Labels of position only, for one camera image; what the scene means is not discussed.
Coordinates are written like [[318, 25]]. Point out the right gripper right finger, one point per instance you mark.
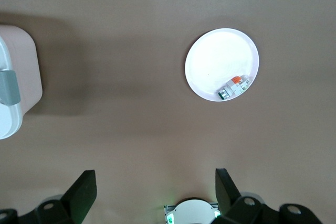
[[244, 211]]

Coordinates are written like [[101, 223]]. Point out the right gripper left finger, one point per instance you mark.
[[52, 212]]

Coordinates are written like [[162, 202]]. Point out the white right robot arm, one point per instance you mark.
[[193, 211]]

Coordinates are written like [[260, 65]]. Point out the grey box latch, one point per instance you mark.
[[8, 87]]

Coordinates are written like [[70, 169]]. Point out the white lidded storage box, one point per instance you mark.
[[23, 77]]

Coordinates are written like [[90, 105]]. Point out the brown table mat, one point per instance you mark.
[[118, 77]]

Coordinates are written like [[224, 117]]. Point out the pink round plate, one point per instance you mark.
[[220, 56]]

